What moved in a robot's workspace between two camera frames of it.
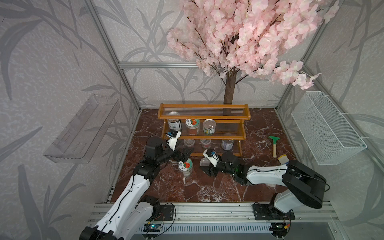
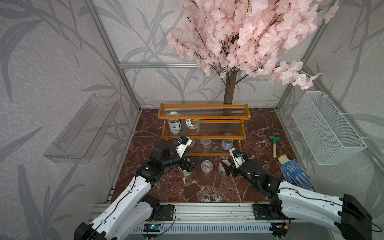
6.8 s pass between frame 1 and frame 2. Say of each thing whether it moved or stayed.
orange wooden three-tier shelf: stayed
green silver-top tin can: moved
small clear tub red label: stayed
